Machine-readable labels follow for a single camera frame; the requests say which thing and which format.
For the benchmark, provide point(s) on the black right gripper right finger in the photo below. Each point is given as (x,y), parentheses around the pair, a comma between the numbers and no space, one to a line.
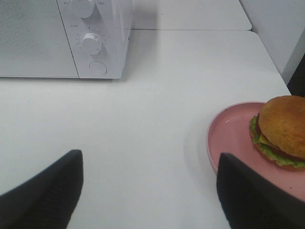
(250,201)

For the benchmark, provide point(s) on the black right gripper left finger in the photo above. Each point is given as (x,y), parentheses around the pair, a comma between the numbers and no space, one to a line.
(47,200)

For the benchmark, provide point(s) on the pink round plate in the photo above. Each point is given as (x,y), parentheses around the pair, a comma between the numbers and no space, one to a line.
(229,133)

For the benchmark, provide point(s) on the burger with lettuce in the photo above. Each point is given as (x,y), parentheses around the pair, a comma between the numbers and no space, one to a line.
(278,132)

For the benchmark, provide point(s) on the round white door button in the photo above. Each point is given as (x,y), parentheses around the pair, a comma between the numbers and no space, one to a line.
(98,68)

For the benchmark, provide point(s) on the white microwave door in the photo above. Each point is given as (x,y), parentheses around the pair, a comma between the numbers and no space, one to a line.
(33,41)

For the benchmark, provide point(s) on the white lower microwave knob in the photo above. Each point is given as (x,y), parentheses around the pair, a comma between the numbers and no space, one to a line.
(92,43)

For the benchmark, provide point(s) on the white microwave knob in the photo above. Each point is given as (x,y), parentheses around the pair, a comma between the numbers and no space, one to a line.
(82,8)
(92,43)

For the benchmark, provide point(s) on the white microwave oven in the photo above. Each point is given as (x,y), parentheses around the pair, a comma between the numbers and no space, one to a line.
(111,19)

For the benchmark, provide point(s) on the white upper microwave knob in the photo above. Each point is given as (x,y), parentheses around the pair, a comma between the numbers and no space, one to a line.
(82,8)

